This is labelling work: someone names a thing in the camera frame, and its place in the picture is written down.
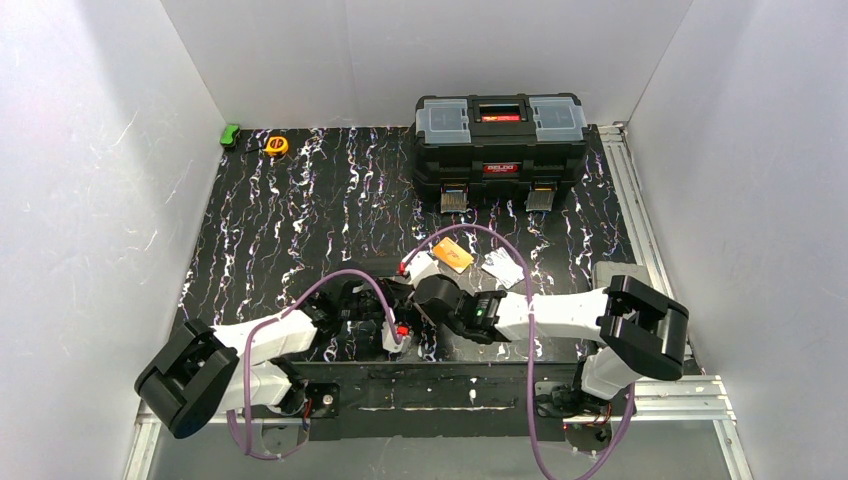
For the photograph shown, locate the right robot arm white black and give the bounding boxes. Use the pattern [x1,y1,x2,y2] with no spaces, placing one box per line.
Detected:
[411,274,689,400]

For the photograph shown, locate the grey rectangular box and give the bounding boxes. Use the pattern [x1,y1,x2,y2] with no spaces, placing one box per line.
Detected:
[591,261,652,289]

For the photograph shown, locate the yellow tape measure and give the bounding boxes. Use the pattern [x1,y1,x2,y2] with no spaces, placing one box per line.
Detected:
[264,136,290,157]

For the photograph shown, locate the green small object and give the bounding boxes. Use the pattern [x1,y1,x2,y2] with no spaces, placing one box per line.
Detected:
[219,124,241,149]

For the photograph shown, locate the aluminium frame rail right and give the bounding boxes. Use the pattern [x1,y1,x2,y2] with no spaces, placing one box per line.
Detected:
[599,122,694,362]

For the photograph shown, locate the white credit card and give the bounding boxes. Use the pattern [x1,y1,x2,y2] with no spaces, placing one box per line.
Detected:
[482,247,525,289]

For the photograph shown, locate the black toolbox with red label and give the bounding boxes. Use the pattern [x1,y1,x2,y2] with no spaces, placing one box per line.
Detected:
[411,93,599,213]

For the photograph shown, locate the aluminium frame rail front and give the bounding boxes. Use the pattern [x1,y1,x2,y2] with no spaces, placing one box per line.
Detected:
[124,365,752,479]

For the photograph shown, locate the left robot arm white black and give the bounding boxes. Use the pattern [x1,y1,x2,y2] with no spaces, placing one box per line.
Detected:
[134,268,411,439]

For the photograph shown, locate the orange credit card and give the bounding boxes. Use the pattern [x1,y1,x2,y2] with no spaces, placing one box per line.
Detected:
[431,237,474,274]

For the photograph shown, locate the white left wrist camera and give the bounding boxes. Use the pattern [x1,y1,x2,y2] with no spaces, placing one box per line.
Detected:
[382,322,412,353]

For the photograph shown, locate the aluminium frame rail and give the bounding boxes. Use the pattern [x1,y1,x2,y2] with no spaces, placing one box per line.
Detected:
[599,122,694,362]
[124,365,752,479]

